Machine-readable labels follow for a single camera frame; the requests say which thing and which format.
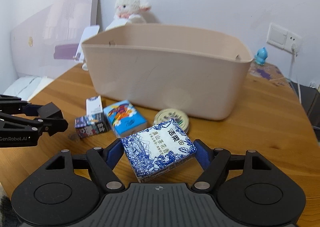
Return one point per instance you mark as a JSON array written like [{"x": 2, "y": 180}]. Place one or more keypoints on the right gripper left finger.
[{"x": 101, "y": 163}]

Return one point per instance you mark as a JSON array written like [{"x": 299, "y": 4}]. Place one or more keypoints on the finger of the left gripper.
[
  {"x": 48, "y": 125},
  {"x": 15, "y": 105}
]

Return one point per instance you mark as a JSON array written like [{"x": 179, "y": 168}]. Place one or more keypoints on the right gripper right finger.
[{"x": 214, "y": 164}]

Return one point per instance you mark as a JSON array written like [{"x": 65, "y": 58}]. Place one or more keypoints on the purple cartoon small box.
[{"x": 92, "y": 124}]

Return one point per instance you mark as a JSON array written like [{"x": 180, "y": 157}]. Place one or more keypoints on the white small card box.
[{"x": 94, "y": 105}]

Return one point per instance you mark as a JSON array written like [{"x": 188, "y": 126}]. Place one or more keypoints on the blue cartoon tissue pack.
[{"x": 124, "y": 119}]

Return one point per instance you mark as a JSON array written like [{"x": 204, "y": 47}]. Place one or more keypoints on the blue white porcelain tissue pack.
[{"x": 157, "y": 149}]

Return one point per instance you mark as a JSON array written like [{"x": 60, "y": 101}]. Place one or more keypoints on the round metal balm tin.
[{"x": 179, "y": 116}]

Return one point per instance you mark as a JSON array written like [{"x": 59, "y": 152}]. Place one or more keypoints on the pink purple flat board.
[{"x": 46, "y": 43}]

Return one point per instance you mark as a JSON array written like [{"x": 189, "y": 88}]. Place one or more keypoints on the beige plastic storage bin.
[{"x": 198, "y": 71}]

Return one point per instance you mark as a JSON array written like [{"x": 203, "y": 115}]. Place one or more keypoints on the purple patterned paper mat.
[{"x": 269, "y": 72}]

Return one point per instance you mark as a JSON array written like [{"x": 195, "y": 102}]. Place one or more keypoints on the black glass side table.
[{"x": 309, "y": 101}]

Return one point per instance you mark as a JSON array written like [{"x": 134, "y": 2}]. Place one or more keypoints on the blue cartoon figurine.
[{"x": 261, "y": 56}]

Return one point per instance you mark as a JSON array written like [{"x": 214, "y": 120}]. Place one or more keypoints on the white plush lamb toy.
[{"x": 129, "y": 12}]

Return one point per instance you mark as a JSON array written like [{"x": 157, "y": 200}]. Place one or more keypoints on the white wall switch socket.
[{"x": 283, "y": 39}]

